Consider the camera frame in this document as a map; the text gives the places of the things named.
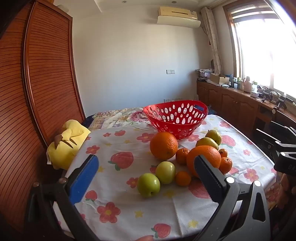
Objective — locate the large orange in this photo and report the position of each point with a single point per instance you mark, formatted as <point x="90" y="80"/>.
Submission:
<point x="205" y="157"/>
<point x="163" y="145"/>

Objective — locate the patterned curtain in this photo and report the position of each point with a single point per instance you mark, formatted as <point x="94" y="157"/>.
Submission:
<point x="214" y="39"/>

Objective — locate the strawberry print white cloth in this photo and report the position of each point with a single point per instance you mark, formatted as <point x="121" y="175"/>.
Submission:
<point x="129" y="148"/>

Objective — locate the cardboard box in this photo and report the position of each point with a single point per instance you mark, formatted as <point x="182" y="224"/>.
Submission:
<point x="218" y="79"/>

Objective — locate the small white box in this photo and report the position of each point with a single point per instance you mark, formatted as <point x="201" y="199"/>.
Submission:
<point x="254" y="93"/>

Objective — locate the yellow plush toy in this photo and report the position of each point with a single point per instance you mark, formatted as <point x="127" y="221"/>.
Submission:
<point x="67" y="148"/>

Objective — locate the blue cloth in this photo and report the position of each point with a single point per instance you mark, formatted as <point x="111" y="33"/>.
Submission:
<point x="211" y="110"/>

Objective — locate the wall power outlet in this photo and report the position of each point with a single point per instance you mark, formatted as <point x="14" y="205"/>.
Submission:
<point x="171" y="100"/>

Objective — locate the wooden cabinet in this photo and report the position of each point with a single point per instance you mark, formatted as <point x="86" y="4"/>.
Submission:
<point x="231" y="104"/>

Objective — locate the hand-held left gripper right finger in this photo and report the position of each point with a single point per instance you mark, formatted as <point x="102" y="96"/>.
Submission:
<point x="208" y="177"/>

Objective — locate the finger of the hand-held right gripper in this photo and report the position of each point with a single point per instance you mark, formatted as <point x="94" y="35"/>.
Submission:
<point x="266" y="139"/>
<point x="283" y="129"/>

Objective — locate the green apple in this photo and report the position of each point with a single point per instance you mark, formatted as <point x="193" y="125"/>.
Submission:
<point x="165" y="172"/>
<point x="207" y="142"/>
<point x="148" y="185"/>
<point x="214" y="136"/>

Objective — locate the pink bottle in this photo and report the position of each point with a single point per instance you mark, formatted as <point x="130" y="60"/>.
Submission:
<point x="247" y="85"/>

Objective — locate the window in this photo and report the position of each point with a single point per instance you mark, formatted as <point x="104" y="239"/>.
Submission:
<point x="266" y="46"/>

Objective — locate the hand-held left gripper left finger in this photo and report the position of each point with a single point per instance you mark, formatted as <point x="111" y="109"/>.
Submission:
<point x="84" y="178"/>

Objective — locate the small tangerine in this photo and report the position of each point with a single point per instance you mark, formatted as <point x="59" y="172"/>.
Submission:
<point x="223" y="152"/>
<point x="226" y="165"/>
<point x="183" y="178"/>
<point x="182" y="155"/>

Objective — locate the pile of folded cloth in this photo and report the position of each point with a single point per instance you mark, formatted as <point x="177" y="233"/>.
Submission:
<point x="203" y="73"/>

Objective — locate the black clamp device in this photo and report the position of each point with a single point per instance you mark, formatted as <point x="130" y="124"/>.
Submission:
<point x="266" y="95"/>
<point x="282" y="102"/>

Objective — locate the red perforated plastic basket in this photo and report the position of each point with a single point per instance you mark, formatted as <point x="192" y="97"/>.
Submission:
<point x="148" y="111"/>

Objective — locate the wooden slatted wardrobe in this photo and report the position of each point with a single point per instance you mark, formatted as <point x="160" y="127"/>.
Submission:
<point x="34" y="92"/>

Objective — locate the wall air conditioner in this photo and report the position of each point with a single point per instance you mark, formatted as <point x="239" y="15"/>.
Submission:
<point x="178" y="17"/>

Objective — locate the white wall switch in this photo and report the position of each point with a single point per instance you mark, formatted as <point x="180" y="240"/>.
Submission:
<point x="170" y="71"/>

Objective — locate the floral quilt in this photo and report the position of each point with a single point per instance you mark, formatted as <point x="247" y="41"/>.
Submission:
<point x="115" y="118"/>

